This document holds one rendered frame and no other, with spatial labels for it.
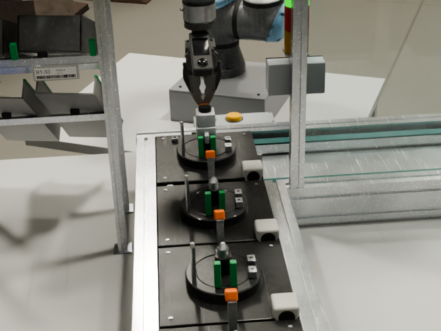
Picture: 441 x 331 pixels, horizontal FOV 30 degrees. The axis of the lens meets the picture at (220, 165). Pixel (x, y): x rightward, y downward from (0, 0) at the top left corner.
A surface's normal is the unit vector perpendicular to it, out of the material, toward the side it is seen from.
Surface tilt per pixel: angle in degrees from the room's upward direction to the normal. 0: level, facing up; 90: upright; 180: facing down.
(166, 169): 0
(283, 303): 0
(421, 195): 90
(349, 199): 90
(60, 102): 135
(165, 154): 0
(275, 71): 90
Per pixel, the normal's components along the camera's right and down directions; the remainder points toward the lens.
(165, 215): -0.03, -0.88
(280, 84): 0.07, 0.47
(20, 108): -0.05, 0.96
